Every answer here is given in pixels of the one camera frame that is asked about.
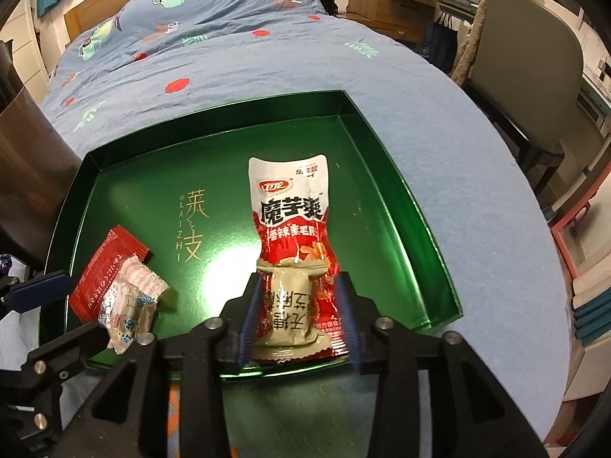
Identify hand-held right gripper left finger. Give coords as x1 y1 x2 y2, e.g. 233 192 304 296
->
50 272 265 458

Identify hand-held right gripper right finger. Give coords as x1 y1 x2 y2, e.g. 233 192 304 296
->
334 271 550 458

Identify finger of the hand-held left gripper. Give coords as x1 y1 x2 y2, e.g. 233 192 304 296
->
26 322 114 393
8 268 73 314

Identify beige candy packet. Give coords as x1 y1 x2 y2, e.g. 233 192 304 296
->
253 258 331 363

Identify dark red snack packet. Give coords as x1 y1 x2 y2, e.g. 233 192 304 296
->
69 226 152 324

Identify white candy packet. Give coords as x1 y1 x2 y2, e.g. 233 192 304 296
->
98 256 171 355

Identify red and white snack pouch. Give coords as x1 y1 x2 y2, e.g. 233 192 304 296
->
247 153 345 364

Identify green tray box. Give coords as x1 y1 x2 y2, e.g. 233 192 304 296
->
44 88 465 383

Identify blue printed blanket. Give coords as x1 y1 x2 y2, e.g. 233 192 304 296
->
36 0 574 458

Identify white wardrobe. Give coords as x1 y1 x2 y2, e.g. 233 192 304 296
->
0 7 51 108

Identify stack of books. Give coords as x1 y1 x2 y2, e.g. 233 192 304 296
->
569 248 611 345

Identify wooden headboard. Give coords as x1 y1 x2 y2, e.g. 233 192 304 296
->
63 0 274 41

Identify dark blue bag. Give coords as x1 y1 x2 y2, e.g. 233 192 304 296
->
419 12 460 76

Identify beige knitted cloth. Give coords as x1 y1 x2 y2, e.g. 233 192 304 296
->
450 0 488 87

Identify grey chair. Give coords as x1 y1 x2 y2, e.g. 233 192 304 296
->
461 0 598 192

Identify wooden cabinet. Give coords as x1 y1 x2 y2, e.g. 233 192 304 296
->
348 0 441 47

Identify pink stool frame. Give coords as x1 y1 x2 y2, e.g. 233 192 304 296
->
549 199 593 288

